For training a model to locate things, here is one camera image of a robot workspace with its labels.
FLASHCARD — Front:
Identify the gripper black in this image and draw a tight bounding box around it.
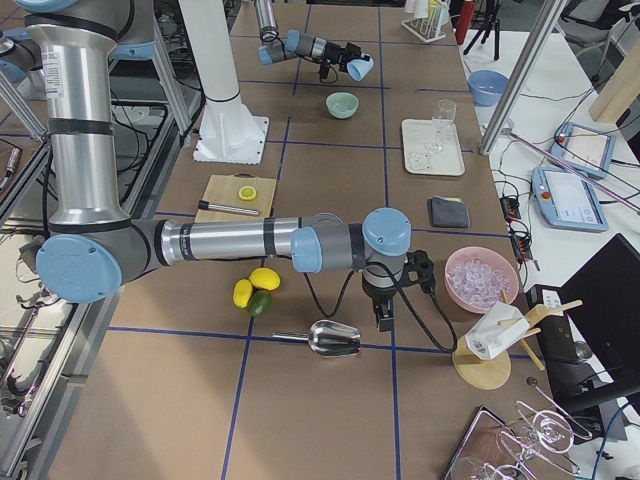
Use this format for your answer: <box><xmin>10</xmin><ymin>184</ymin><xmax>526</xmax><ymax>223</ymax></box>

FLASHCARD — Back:
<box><xmin>324</xmin><ymin>42</ymin><xmax>371</xmax><ymax>74</ymax></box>
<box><xmin>362</xmin><ymin>264</ymin><xmax>403</xmax><ymax>332</ymax></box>

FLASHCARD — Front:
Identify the light blue plastic cup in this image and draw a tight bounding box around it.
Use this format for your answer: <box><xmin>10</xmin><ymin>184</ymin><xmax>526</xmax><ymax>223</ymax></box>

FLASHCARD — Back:
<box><xmin>346</xmin><ymin>56</ymin><xmax>374</xmax><ymax>82</ymax></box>

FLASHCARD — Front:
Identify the green ceramic bowl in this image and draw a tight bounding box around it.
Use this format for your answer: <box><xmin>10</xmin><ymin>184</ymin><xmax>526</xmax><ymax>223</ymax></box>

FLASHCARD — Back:
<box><xmin>325</xmin><ymin>92</ymin><xmax>360</xmax><ymax>119</ymax></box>

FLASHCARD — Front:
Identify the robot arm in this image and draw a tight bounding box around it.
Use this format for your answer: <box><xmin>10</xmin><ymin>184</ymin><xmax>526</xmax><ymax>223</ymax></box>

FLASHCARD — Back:
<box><xmin>254</xmin><ymin>0</ymin><xmax>374</xmax><ymax>83</ymax></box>
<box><xmin>22</xmin><ymin>1</ymin><xmax>411</xmax><ymax>331</ymax></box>

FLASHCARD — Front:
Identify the metal ice scoop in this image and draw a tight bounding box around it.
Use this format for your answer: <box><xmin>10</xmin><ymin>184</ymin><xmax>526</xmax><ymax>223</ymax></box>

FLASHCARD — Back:
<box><xmin>272</xmin><ymin>319</ymin><xmax>361</xmax><ymax>358</ymax></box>

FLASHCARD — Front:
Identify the pink bowl with ice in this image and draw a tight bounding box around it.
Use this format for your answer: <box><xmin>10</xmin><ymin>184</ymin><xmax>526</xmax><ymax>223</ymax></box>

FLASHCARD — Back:
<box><xmin>444</xmin><ymin>246</ymin><xmax>520</xmax><ymax>313</ymax></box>

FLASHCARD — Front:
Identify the blue plastic bowl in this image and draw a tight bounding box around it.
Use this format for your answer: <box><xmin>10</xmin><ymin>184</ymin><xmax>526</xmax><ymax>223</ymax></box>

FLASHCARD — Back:
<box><xmin>468</xmin><ymin>70</ymin><xmax>509</xmax><ymax>107</ymax></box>

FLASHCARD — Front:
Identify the cream serving tray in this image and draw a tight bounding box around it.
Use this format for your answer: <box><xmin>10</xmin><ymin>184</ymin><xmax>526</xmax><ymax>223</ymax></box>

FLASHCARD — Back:
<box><xmin>401</xmin><ymin>119</ymin><xmax>465</xmax><ymax>177</ymax></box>

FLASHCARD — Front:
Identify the yellow plastic cup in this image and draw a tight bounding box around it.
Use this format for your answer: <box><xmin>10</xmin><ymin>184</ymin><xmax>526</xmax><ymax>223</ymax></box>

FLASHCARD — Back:
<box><xmin>429</xmin><ymin>0</ymin><xmax>449</xmax><ymax>27</ymax></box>

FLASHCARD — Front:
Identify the wooden mug tree stand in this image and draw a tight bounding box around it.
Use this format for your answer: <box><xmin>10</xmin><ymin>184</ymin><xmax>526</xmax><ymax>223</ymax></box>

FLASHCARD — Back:
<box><xmin>452</xmin><ymin>300</ymin><xmax>583</xmax><ymax>390</ymax></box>

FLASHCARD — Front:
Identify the clear wine glass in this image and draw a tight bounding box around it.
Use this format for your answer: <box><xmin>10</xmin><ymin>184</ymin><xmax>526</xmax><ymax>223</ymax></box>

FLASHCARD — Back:
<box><xmin>426</xmin><ymin>99</ymin><xmax>457</xmax><ymax>154</ymax></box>

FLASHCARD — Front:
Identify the white paper carton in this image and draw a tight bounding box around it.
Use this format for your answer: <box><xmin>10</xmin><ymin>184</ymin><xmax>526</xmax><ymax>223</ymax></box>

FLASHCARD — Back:
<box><xmin>465</xmin><ymin>302</ymin><xmax>529</xmax><ymax>360</ymax></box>

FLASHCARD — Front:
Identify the red cylinder bottle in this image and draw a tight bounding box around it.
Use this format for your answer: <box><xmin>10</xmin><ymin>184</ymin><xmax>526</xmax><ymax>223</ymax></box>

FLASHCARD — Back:
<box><xmin>455</xmin><ymin>0</ymin><xmax>475</xmax><ymax>45</ymax></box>

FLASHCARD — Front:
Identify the green lime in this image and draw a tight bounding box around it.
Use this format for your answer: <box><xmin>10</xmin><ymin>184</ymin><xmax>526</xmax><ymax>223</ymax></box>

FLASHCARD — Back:
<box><xmin>247</xmin><ymin>290</ymin><xmax>272</xmax><ymax>318</ymax></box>

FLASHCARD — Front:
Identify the grey folded cloth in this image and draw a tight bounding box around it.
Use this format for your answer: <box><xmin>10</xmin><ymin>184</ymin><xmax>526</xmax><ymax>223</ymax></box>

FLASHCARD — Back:
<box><xmin>427</xmin><ymin>196</ymin><xmax>470</xmax><ymax>228</ymax></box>

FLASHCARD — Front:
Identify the yellow lemon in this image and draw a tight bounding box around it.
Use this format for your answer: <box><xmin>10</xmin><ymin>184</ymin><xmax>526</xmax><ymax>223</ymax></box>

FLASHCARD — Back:
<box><xmin>232</xmin><ymin>279</ymin><xmax>254</xmax><ymax>309</ymax></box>
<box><xmin>249</xmin><ymin>267</ymin><xmax>281</xmax><ymax>291</ymax></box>

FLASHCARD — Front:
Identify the black tripod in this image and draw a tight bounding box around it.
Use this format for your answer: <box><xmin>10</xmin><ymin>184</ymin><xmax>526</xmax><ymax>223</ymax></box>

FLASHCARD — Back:
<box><xmin>463</xmin><ymin>0</ymin><xmax>502</xmax><ymax>61</ymax></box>

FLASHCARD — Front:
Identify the half lemon slice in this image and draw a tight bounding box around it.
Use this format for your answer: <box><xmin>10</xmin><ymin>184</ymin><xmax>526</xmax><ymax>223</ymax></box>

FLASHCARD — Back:
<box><xmin>238</xmin><ymin>185</ymin><xmax>258</xmax><ymax>202</ymax></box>

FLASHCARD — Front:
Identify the wooden cutting board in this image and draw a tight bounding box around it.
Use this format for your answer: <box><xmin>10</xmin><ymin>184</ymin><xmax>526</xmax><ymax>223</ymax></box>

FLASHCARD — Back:
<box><xmin>195</xmin><ymin>174</ymin><xmax>276</xmax><ymax>223</ymax></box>

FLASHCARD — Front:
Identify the near teach pendant tablet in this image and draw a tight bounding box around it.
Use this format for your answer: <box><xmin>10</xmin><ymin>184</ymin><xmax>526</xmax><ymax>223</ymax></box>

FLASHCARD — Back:
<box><xmin>531</xmin><ymin>167</ymin><xmax>609</xmax><ymax>232</ymax></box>

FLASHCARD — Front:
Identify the teach pendant tablet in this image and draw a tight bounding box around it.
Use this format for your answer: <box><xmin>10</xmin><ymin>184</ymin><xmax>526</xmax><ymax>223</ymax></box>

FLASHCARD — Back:
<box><xmin>549</xmin><ymin>122</ymin><xmax>616</xmax><ymax>179</ymax></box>
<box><xmin>531</xmin><ymin>167</ymin><xmax>609</xmax><ymax>232</ymax></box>

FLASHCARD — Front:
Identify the far teach pendant tablet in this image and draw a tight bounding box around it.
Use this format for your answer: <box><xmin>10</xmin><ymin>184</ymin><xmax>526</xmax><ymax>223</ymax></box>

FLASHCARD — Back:
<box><xmin>549</xmin><ymin>122</ymin><xmax>616</xmax><ymax>179</ymax></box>

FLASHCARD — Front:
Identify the white wire cup rack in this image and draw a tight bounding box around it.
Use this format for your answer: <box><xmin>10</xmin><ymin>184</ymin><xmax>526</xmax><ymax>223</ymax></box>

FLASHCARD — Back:
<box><xmin>401</xmin><ymin>0</ymin><xmax>447</xmax><ymax>44</ymax></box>

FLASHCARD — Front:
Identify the aluminium frame post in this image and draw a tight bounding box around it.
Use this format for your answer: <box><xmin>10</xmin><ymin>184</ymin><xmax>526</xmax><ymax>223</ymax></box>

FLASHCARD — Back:
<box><xmin>479</xmin><ymin>0</ymin><xmax>567</xmax><ymax>156</ymax></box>

